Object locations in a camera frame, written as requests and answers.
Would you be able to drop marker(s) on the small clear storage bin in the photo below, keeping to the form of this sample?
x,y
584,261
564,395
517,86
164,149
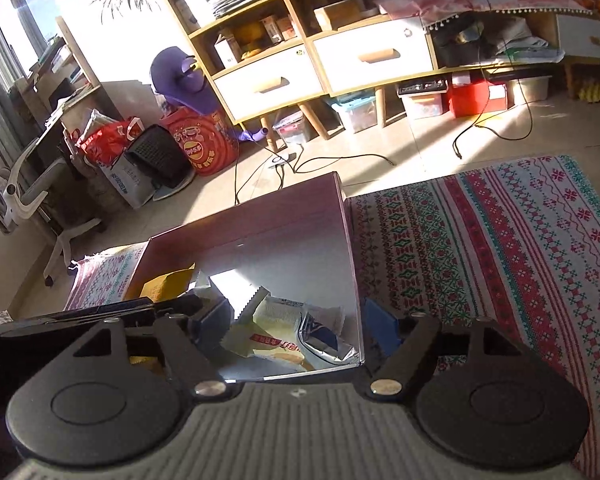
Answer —
x,y
292,127

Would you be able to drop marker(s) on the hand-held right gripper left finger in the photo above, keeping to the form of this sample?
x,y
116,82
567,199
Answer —
x,y
212,322

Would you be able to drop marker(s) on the red box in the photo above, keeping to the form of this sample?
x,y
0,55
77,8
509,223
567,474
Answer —
x,y
475,97

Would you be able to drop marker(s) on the white storage bin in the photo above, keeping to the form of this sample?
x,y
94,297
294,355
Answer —
x,y
530,90

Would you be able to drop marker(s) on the black bag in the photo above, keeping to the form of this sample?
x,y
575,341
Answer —
x,y
460,45

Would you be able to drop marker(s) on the red printed bag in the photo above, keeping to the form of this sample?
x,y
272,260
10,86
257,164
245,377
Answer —
x,y
205,150

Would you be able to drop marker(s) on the wooden desk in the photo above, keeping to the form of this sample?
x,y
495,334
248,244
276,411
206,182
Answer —
x,y
75,50

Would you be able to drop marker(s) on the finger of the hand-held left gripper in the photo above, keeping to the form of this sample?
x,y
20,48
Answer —
x,y
80,314

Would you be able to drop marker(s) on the white box with blue print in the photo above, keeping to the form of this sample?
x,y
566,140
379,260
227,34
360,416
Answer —
x,y
127,182

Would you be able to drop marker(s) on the clear bin with black lid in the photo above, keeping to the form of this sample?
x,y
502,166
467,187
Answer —
x,y
422,100

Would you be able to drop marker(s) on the white cream snack packet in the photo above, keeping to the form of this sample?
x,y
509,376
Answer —
x,y
280,312

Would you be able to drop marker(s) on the window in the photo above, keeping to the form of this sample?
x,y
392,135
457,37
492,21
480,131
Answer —
x,y
25,15

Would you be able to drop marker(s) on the red plastic bag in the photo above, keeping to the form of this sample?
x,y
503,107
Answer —
x,y
105,140

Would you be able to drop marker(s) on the white cabinet drawer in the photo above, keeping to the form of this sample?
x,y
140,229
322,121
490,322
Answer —
x,y
240,95
340,65

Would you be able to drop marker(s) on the cream red print snack packet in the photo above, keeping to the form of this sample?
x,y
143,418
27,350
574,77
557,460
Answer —
x,y
265,347

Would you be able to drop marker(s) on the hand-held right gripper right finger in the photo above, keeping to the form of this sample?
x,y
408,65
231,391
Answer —
x,y
380,325

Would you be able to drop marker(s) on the clear bin with blue lid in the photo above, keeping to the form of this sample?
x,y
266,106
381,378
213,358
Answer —
x,y
355,110

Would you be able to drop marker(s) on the pink cardboard box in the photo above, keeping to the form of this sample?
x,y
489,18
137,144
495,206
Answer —
x,y
260,225

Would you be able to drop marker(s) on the yellow snack packet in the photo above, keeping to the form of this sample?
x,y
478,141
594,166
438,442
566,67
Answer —
x,y
167,282

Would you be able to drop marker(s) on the silver snack packet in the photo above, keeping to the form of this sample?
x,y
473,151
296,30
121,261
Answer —
x,y
325,345

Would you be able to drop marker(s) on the low wooden cabinet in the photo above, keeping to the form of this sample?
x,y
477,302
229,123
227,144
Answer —
x,y
542,25

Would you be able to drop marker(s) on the yellow egg tray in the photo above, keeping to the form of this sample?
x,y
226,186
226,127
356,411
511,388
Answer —
x,y
597,91

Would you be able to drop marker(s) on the patterned woven mat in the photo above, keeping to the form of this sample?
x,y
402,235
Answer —
x,y
480,260

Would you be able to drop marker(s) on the black plastic basket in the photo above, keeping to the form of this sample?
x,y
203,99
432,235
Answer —
x,y
155,152

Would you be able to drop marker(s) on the small power hub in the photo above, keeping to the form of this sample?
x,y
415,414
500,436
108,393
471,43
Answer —
x,y
281,160

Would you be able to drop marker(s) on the wooden shelf cabinet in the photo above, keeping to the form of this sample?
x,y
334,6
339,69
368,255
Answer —
x,y
300,20

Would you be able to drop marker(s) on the small cardboard box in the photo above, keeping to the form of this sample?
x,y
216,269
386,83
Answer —
x,y
337,15

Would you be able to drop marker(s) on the white office chair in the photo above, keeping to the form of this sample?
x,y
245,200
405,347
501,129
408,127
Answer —
x,y
27,195

